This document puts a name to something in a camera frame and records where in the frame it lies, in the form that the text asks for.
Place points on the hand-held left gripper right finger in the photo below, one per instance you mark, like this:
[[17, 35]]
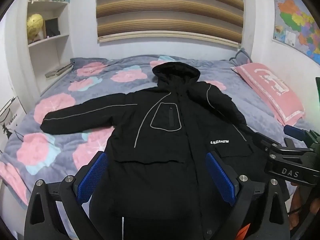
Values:
[[221, 178]]

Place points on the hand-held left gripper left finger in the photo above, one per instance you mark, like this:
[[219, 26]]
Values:
[[91, 178]]

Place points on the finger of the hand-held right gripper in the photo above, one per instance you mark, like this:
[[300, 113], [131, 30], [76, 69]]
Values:
[[266, 141], [295, 132]]

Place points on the black hooded jacket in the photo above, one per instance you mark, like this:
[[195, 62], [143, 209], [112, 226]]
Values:
[[172, 135]]

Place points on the person's right hand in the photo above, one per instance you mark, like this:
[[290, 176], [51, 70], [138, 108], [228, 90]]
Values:
[[298, 207]]

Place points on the pink pillow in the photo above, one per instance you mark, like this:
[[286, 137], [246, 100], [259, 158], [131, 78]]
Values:
[[275, 90]]

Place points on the grey floral blanket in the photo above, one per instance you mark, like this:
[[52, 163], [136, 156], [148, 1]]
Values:
[[62, 130]]

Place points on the grey pillow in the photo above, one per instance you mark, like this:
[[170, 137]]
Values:
[[241, 56]]

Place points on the stack of flat books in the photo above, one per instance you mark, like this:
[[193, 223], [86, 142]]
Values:
[[58, 70]]

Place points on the white bookshelf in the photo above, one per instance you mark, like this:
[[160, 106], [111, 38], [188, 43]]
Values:
[[48, 42]]

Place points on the black box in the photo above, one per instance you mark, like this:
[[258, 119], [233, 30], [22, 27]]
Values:
[[52, 27]]

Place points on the yellow globe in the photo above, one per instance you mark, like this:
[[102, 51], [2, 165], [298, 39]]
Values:
[[35, 26]]

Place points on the striped brown window blind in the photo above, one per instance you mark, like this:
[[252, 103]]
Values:
[[170, 10]]

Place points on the black wall sticker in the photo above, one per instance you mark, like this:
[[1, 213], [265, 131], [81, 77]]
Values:
[[8, 122]]

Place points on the colourful wall map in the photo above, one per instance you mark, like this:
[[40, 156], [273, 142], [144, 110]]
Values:
[[296, 22]]

